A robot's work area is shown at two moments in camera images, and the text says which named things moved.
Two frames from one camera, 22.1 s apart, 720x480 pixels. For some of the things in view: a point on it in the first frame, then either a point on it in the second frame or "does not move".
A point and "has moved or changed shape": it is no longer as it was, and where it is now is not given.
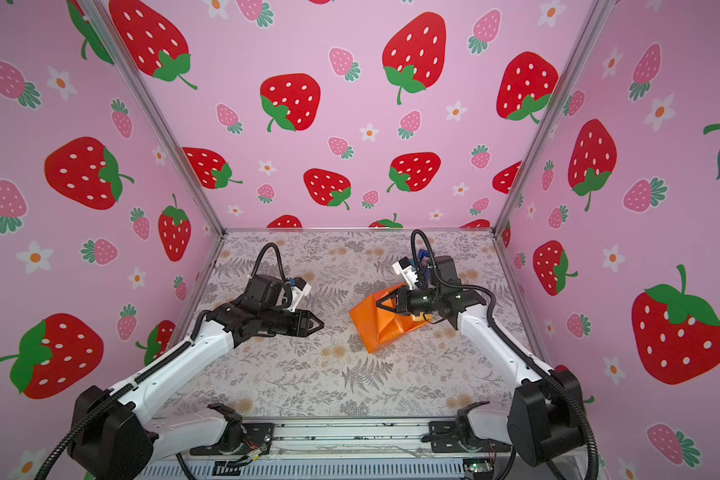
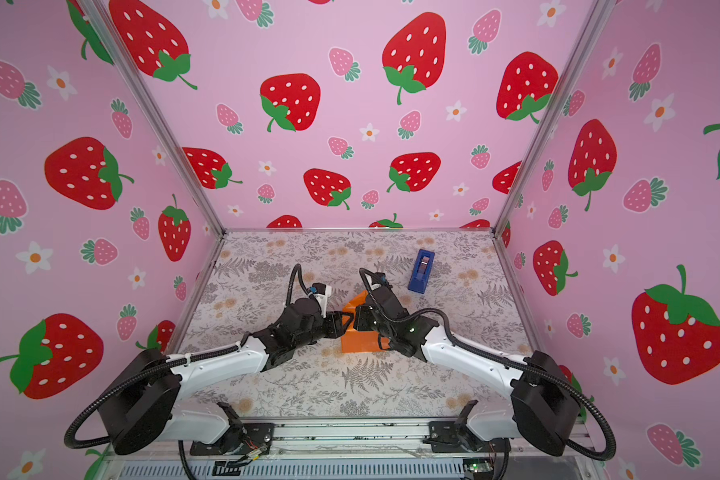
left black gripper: x=302 y=327 -> x=334 y=320
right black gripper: x=402 y=300 -> x=360 y=314
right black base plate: x=443 y=438 does not move
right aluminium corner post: x=598 y=13 does not move
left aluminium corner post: x=106 y=21 does not move
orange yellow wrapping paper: x=378 y=325 has moved or changed shape
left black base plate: x=257 y=440 does not move
